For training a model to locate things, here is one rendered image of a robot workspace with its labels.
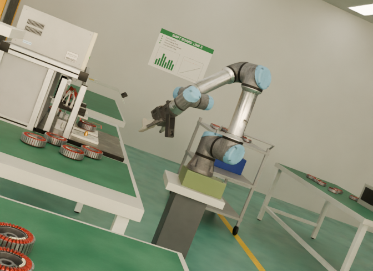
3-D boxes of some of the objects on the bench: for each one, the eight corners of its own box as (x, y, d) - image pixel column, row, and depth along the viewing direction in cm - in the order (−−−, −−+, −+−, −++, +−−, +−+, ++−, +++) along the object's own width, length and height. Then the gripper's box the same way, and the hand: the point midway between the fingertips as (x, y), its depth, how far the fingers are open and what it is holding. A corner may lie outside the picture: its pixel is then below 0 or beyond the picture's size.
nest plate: (97, 140, 296) (98, 137, 296) (97, 144, 282) (98, 142, 281) (71, 130, 293) (72, 128, 293) (70, 135, 278) (71, 133, 278)
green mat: (126, 164, 271) (126, 164, 271) (136, 197, 212) (136, 197, 212) (-58, 100, 251) (-58, 99, 251) (-105, 116, 191) (-105, 116, 191)
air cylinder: (64, 129, 288) (67, 119, 288) (62, 131, 281) (66, 121, 280) (55, 125, 287) (58, 116, 287) (54, 128, 280) (57, 118, 279)
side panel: (33, 130, 263) (55, 70, 261) (31, 131, 260) (54, 70, 258) (-24, 110, 257) (-1, 49, 254) (-25, 111, 254) (-2, 49, 252)
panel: (47, 111, 326) (64, 66, 323) (36, 128, 261) (56, 71, 259) (45, 111, 325) (62, 65, 323) (34, 126, 261) (54, 70, 259)
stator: (25, 137, 239) (28, 130, 239) (48, 146, 239) (50, 139, 238) (15, 139, 228) (18, 131, 228) (39, 149, 228) (42, 141, 227)
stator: (104, 159, 260) (106, 152, 260) (95, 160, 249) (97, 153, 249) (85, 150, 263) (87, 144, 262) (75, 151, 252) (77, 144, 252)
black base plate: (117, 140, 335) (118, 137, 335) (122, 162, 273) (124, 158, 273) (45, 115, 325) (46, 111, 325) (34, 131, 263) (36, 127, 262)
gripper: (184, 101, 260) (158, 121, 272) (156, 98, 246) (130, 120, 257) (190, 116, 258) (164, 136, 269) (162, 114, 243) (136, 135, 254)
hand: (149, 133), depth 262 cm, fingers open, 14 cm apart
